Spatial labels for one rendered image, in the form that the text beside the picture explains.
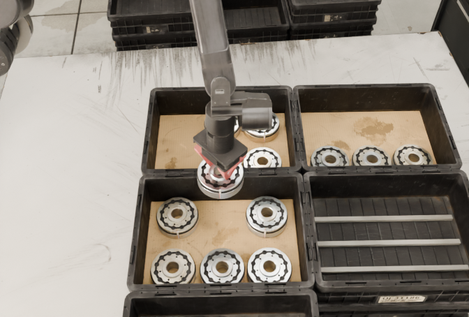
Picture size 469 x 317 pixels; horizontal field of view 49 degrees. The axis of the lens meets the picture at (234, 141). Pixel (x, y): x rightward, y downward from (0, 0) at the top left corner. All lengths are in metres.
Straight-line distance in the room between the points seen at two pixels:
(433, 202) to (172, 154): 0.70
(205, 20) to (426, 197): 0.79
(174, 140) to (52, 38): 1.90
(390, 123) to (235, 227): 0.56
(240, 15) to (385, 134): 1.29
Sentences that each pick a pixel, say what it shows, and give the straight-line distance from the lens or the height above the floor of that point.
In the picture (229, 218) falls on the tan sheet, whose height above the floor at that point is 0.83.
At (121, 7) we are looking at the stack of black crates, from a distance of 2.54.
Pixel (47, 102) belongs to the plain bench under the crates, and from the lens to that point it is 1.85.
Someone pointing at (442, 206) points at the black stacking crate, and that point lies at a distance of 1.43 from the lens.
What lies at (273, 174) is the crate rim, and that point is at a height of 0.93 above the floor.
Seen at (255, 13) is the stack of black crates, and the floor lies 0.38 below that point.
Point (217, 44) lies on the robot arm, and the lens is 0.93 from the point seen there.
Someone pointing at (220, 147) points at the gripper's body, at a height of 1.16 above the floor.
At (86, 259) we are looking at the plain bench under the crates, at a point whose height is 0.70.
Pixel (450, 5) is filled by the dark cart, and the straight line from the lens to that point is 2.93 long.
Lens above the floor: 1.96
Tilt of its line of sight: 51 degrees down
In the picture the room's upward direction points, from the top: 1 degrees counter-clockwise
